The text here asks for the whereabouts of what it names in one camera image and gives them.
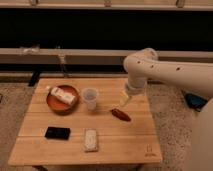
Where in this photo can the black rectangular sponge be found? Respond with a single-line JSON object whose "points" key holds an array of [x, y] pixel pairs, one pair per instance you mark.
{"points": [[57, 133]]}

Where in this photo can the wooden table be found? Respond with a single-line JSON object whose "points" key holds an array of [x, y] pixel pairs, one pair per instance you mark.
{"points": [[119, 142]]}

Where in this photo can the grey horizontal rail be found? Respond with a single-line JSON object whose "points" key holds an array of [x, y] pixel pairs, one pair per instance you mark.
{"points": [[86, 56]]}

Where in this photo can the white box on plate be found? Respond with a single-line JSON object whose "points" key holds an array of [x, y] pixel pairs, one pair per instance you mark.
{"points": [[63, 96]]}

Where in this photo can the blue object on floor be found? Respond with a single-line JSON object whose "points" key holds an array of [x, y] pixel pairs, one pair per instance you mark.
{"points": [[195, 102]]}

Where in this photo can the clear plastic cup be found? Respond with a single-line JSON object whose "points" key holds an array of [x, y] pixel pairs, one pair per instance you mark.
{"points": [[89, 96]]}

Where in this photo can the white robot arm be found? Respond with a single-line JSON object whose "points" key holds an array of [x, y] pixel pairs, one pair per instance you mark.
{"points": [[193, 77]]}

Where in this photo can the white sponge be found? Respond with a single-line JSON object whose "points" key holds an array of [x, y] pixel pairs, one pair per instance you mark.
{"points": [[90, 140]]}

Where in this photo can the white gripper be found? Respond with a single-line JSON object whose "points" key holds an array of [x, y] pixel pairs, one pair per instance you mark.
{"points": [[130, 91]]}

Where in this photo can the orange round plate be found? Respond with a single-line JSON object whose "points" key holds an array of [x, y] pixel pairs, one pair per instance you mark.
{"points": [[58, 106]]}

